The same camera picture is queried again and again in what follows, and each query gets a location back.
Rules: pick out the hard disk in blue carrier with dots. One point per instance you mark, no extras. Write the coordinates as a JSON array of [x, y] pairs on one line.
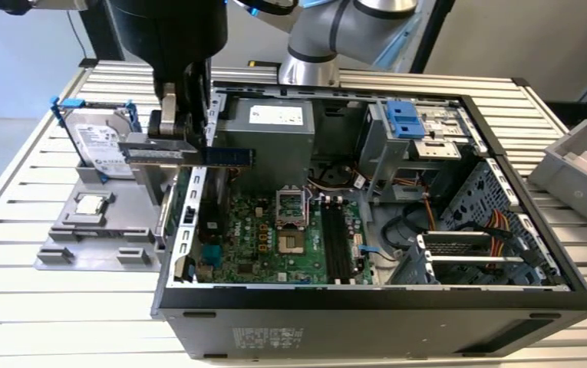
[[96, 142]]

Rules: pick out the grey plastic bin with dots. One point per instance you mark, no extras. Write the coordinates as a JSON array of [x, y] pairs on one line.
[[575, 195]]

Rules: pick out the silver drive bay cage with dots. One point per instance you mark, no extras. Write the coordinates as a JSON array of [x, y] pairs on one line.
[[434, 151]]

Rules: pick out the grey disk bay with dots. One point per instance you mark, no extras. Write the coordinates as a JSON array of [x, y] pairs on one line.
[[470, 259]]

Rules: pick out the black RAM slot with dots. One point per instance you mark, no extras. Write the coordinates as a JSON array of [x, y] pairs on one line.
[[327, 241], [333, 241], [341, 241]]

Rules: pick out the CPU socket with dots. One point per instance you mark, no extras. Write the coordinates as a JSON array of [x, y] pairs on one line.
[[292, 242]]

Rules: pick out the black post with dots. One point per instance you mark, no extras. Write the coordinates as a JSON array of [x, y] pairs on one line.
[[428, 38], [93, 38]]

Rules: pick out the grey power supply unit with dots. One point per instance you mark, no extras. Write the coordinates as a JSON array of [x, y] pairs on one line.
[[277, 172]]

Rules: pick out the black PC case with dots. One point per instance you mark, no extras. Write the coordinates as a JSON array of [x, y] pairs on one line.
[[324, 326]]

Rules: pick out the green graphics card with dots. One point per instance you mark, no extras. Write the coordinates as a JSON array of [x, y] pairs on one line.
[[184, 191]]

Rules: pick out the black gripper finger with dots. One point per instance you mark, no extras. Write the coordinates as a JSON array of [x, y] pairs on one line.
[[190, 130]]

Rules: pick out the blue plastic drive latch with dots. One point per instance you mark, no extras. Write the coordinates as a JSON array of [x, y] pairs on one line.
[[403, 119]]

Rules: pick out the grey parts rack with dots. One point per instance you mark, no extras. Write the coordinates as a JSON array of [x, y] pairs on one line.
[[120, 214]]

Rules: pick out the green motherboard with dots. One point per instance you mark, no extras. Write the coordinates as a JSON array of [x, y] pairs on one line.
[[247, 249]]

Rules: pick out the silver CPU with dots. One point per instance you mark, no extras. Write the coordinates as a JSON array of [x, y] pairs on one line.
[[90, 204]]

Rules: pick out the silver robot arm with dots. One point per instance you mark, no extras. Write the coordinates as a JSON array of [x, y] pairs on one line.
[[324, 38]]

